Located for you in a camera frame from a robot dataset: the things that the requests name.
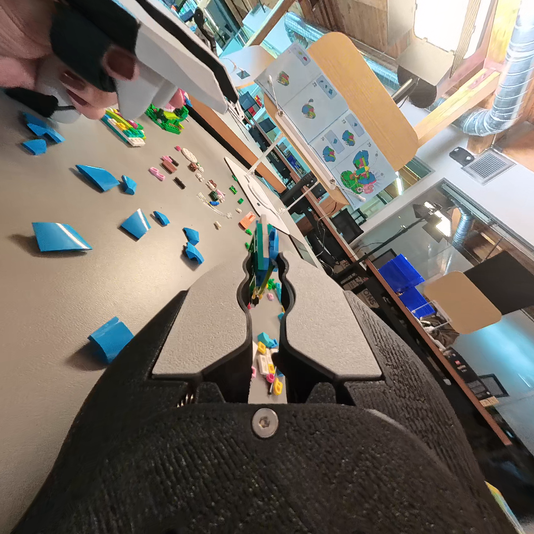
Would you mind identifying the bright ceiling light panel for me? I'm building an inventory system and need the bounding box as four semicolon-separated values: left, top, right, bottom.
411;0;489;63

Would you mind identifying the black spotlight lamp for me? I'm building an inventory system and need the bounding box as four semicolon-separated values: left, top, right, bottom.
396;65;439;109

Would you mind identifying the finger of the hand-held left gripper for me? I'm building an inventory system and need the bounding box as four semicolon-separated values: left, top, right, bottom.
116;62;178;119
113;0;239;114

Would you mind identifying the lego instruction booklet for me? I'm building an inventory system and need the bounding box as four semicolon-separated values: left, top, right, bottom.
254;42;398;210

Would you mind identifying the person's left hand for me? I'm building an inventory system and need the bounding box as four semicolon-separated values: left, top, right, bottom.
0;0;140;120

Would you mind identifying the large silver air duct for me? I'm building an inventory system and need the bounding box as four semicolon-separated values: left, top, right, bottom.
453;0;534;134

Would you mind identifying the white stand base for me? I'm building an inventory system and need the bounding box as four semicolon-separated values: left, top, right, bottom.
224;156;290;235

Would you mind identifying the green and pink lego build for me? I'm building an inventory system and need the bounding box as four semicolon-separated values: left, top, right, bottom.
144;90;190;135

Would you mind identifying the studio light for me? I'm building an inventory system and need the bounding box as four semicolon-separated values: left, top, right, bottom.
413;202;449;243

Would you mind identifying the blue plastic bin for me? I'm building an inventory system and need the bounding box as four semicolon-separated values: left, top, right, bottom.
398;286;436;311
377;254;425;293

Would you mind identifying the black panel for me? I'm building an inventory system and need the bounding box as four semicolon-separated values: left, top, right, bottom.
463;250;534;315

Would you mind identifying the pile of small lego pieces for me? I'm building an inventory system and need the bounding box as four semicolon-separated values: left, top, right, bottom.
249;280;288;396

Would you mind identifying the short silver air duct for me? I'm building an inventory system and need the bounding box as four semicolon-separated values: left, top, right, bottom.
453;200;480;251

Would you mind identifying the grey vent grille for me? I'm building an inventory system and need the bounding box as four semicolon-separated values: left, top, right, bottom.
461;149;516;185

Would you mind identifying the tablet with white frame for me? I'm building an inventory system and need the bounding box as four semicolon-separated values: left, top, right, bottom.
288;234;322;268

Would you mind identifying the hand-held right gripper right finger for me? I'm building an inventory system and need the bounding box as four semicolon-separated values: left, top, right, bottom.
277;252;383;381

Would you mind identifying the spread of tiny lego parts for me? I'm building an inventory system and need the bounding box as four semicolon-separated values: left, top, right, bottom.
148;144;247;219

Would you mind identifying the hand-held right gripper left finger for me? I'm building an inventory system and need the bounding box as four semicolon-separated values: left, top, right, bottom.
151;254;254;380

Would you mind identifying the multicoloured lego assembly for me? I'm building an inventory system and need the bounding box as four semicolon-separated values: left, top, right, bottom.
244;215;280;309

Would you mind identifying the flat multicoloured lego build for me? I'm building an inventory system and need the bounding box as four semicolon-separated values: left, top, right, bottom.
100;108;147;147

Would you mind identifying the small wooden stand board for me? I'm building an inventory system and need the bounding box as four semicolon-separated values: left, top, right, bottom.
423;271;502;334

